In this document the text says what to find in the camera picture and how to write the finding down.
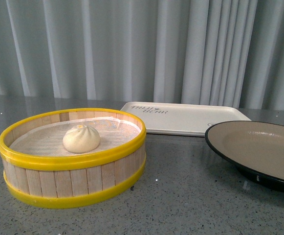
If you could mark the grey pleated curtain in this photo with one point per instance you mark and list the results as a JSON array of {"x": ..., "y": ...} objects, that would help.
[{"x": 208, "y": 52}]

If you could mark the white steamer liner cloth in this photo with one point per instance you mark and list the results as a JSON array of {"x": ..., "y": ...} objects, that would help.
[{"x": 48, "y": 140}]

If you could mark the white steamed bun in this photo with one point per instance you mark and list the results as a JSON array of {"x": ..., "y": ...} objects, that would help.
[{"x": 81, "y": 139}]

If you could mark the yellow rimmed bamboo steamer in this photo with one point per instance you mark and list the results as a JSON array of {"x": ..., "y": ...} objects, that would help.
[{"x": 71, "y": 181}]

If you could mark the white rectangular tray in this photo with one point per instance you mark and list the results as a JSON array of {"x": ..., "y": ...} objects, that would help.
[{"x": 181, "y": 119}]

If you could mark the beige plate with black rim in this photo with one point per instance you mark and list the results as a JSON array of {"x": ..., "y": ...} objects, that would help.
[{"x": 256, "y": 149}]

